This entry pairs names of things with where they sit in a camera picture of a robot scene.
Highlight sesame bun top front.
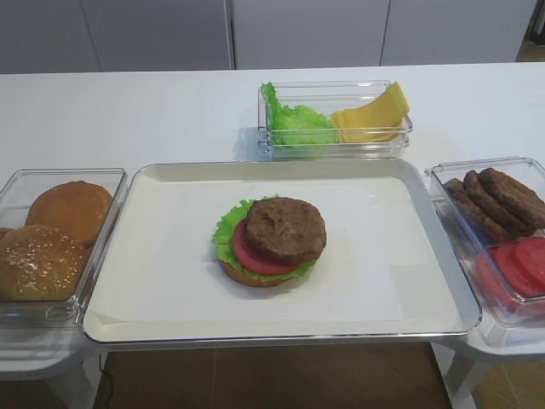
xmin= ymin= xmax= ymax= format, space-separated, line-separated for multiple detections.
xmin=1 ymin=225 xmax=89 ymax=301

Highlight sesame bun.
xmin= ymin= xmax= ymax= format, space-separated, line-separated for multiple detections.
xmin=1 ymin=225 xmax=89 ymax=301
xmin=0 ymin=228 xmax=14 ymax=239

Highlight tomato slice on burger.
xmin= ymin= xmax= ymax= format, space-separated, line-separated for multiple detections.
xmin=232 ymin=220 xmax=298 ymax=276

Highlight tomato slice middle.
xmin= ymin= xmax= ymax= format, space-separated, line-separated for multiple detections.
xmin=493 ymin=243 xmax=544 ymax=297

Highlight brown patty on burger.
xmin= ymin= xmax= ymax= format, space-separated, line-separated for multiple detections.
xmin=243 ymin=197 xmax=327 ymax=264

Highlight green lettuce leaves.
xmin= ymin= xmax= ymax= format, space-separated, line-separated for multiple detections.
xmin=261 ymin=83 xmax=336 ymax=146

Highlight lettuce leaf on burger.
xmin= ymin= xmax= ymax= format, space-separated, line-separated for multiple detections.
xmin=212 ymin=199 xmax=317 ymax=280

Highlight plain bun bottom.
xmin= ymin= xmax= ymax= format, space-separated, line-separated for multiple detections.
xmin=25 ymin=181 xmax=112 ymax=247

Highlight silver metal tray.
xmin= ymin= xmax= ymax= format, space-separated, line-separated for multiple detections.
xmin=83 ymin=159 xmax=481 ymax=347

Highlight sesame bun top left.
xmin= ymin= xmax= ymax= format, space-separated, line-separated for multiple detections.
xmin=0 ymin=228 xmax=14 ymax=239

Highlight tomato slice front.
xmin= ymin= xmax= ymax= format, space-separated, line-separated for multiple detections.
xmin=513 ymin=237 xmax=544 ymax=287

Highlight brown patty front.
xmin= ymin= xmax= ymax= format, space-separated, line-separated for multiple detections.
xmin=479 ymin=168 xmax=544 ymax=229

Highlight brown patty back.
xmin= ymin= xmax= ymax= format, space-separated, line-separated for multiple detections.
xmin=444 ymin=178 xmax=513 ymax=244

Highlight tomato slice back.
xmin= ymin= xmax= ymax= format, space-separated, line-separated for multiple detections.
xmin=476 ymin=254 xmax=519 ymax=314

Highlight yellow cheese slice stack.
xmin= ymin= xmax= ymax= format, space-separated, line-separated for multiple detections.
xmin=332 ymin=101 xmax=410 ymax=143

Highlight clear lettuce cheese container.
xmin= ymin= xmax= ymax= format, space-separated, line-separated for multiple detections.
xmin=258 ymin=80 xmax=413 ymax=161

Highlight clear patty tomato container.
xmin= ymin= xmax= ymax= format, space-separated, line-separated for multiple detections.
xmin=426 ymin=158 xmax=544 ymax=325

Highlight white paper tray liner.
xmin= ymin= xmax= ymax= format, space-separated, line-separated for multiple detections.
xmin=90 ymin=176 xmax=412 ymax=322

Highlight bottom bun on tray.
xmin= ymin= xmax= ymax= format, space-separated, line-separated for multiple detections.
xmin=220 ymin=261 xmax=289 ymax=287

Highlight brown patty middle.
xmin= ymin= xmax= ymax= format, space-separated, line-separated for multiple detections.
xmin=463 ymin=170 xmax=535 ymax=237

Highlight clear bun container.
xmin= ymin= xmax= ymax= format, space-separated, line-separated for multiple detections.
xmin=1 ymin=168 xmax=127 ymax=328

